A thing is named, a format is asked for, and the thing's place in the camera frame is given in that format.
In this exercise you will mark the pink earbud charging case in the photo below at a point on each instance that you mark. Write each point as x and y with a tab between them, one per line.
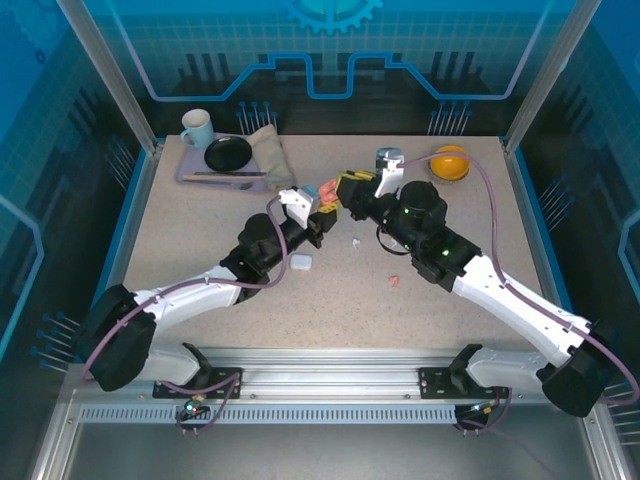
328	192

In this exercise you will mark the white earbud charging case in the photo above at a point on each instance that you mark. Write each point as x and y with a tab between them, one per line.
301	262

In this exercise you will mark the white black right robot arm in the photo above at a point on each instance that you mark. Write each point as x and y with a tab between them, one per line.
515	300

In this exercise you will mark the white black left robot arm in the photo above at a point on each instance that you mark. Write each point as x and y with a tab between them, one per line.
185	295

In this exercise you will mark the woven round coaster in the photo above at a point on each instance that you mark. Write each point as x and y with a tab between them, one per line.
450	181

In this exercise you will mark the orange bowl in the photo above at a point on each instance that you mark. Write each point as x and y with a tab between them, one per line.
447	171

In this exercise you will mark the wooden flat stick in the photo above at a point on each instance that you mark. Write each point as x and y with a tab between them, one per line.
210	178

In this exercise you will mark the beige folded cloth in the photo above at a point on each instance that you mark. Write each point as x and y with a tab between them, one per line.
267	150

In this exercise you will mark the black round plate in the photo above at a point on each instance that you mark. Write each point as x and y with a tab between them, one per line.
227	154

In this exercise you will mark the lavender plastic tray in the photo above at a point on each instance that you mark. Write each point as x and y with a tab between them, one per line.
192	165

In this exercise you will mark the blue table edge trim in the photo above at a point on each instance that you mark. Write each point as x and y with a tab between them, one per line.
120	227
544	225

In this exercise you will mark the light blue mug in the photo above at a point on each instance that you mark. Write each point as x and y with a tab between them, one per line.
200	132

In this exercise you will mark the small LED connector board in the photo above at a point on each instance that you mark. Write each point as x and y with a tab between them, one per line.
192	407
480	409

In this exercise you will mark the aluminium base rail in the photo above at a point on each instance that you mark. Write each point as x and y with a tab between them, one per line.
330	375

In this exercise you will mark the black left mount plate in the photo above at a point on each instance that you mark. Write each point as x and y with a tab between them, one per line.
162	390

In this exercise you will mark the black mount plate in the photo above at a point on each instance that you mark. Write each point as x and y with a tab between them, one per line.
162	390
435	382

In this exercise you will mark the black right mount plate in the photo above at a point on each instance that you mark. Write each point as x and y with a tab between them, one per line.
435	382

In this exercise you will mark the aluminium frame post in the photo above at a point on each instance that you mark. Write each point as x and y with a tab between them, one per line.
550	75
114	75

